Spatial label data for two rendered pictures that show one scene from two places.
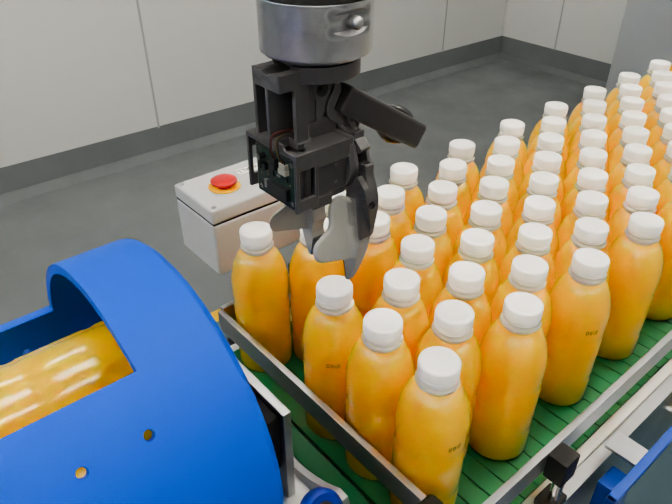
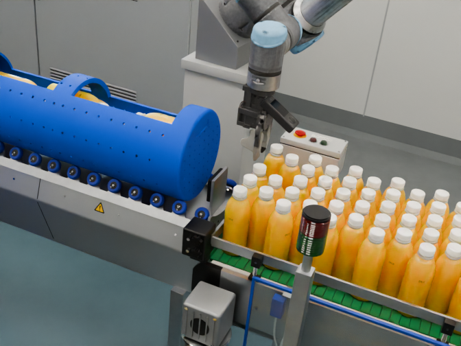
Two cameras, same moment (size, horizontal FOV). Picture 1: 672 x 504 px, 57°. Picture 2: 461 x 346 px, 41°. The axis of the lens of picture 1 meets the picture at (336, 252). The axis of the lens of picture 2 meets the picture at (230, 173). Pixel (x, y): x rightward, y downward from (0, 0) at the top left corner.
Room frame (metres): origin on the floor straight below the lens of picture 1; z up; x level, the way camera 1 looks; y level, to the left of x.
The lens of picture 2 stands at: (-0.32, -1.33, 1.99)
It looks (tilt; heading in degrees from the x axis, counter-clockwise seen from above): 30 degrees down; 61
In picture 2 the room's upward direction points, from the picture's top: 6 degrees clockwise
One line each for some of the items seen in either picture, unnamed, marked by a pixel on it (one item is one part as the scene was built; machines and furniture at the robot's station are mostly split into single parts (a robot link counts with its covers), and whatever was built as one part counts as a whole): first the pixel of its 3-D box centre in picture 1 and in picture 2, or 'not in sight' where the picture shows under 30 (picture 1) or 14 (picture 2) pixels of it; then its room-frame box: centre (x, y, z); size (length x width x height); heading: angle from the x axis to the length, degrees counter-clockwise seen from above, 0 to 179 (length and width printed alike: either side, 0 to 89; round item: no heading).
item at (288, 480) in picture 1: (255, 430); (216, 190); (0.42, 0.08, 0.99); 0.10 x 0.02 x 0.12; 40
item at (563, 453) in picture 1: (556, 478); (256, 267); (0.40, -0.23, 0.94); 0.03 x 0.02 x 0.08; 130
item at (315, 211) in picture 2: not in sight; (311, 241); (0.39, -0.44, 1.18); 0.06 x 0.06 x 0.16
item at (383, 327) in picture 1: (382, 328); (250, 180); (0.46, -0.05, 1.09); 0.04 x 0.04 x 0.02
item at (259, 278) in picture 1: (261, 301); (272, 176); (0.62, 0.10, 0.99); 0.07 x 0.07 x 0.19
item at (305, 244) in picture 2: not in sight; (311, 239); (0.39, -0.44, 1.18); 0.06 x 0.06 x 0.05
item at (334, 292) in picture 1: (334, 293); (259, 169); (0.51, 0.00, 1.09); 0.04 x 0.04 x 0.02
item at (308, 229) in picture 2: not in sight; (315, 222); (0.39, -0.44, 1.23); 0.06 x 0.06 x 0.04
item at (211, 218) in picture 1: (257, 205); (312, 152); (0.77, 0.11, 1.05); 0.20 x 0.10 x 0.10; 130
